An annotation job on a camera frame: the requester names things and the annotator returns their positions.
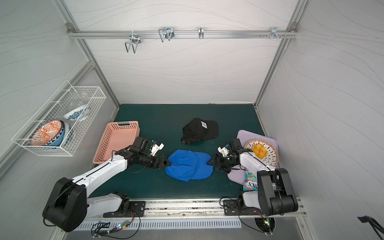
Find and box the cable bundle with board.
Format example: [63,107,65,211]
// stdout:
[90,209,142,240]

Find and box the blue white patterned bowl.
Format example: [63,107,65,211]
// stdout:
[63,104,89,122]

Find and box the metal double hook middle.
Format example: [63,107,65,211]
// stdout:
[158,27,175,42]

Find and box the aluminium frame post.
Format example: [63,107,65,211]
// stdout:
[53,0,121,110]

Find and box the Fox's candy bag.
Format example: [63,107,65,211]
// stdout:
[243,170,258,191]

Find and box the metal double hook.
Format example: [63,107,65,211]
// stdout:
[158,27,175,42]
[125,32,141,54]

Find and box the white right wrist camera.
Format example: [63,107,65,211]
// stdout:
[218,144,231,158]

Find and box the patterned plate with food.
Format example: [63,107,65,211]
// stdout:
[245,139,279,167]

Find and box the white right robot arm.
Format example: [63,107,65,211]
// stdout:
[207,139,299,216]

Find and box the clear glass bowl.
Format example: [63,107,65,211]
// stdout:
[66,92,89,113]

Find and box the lilac plastic tray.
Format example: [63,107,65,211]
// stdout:
[228,130,279,185]

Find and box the black baseball cap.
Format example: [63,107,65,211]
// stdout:
[181,118,219,145]

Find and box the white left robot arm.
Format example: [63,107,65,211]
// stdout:
[42,137,172,232]

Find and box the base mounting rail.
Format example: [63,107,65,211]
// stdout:
[104,197,307,218]

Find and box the pink perforated plastic basket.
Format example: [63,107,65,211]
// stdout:
[93,121,140,165]

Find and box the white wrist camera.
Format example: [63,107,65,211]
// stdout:
[218,144,231,158]
[150,141,164,156]

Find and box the metal hook bracket right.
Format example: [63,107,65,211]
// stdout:
[260,28,287,39]

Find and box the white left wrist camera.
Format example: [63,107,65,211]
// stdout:
[150,141,164,156]

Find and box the orange patterned bowl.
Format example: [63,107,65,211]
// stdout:
[31,120,64,146]

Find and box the white wire wall basket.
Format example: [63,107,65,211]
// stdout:
[12,81,106,157]

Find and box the small metal hook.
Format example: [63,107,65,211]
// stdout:
[198,27,204,40]

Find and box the blue baseball cap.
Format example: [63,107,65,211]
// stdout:
[165,150,213,182]

